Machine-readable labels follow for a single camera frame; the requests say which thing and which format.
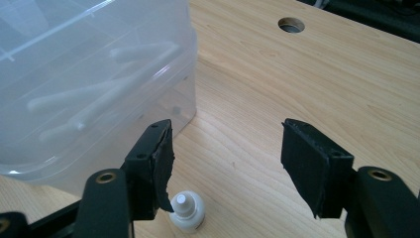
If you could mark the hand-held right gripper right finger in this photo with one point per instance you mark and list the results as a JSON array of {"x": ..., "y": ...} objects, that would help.
[{"x": 310, "y": 165}]

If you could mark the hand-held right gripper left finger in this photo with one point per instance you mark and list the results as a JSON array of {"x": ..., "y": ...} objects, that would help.
[{"x": 148, "y": 165}]

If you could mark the clear plastic storage box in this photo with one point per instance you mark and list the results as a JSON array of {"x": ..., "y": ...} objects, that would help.
[{"x": 82, "y": 49}]

